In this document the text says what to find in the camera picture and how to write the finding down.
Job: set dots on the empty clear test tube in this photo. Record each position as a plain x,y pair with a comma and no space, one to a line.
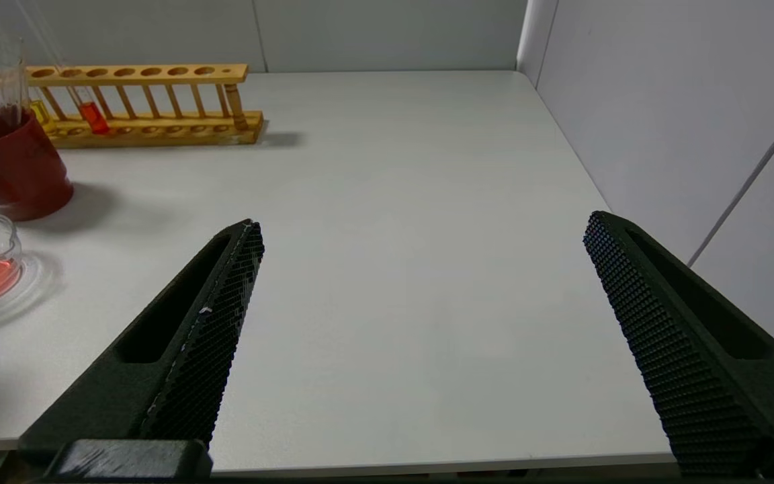
9,81

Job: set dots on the red plastic cup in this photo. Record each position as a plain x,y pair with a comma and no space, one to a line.
17,175

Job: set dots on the test tube with red pigment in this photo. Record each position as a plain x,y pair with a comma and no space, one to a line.
95,119

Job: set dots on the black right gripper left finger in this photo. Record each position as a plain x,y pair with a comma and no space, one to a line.
179,336

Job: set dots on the test tube with yellow pigment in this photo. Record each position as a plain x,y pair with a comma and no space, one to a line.
43,115

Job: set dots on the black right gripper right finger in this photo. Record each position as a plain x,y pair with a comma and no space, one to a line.
709,376

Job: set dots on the wooden test tube rack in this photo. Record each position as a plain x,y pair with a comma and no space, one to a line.
158,131

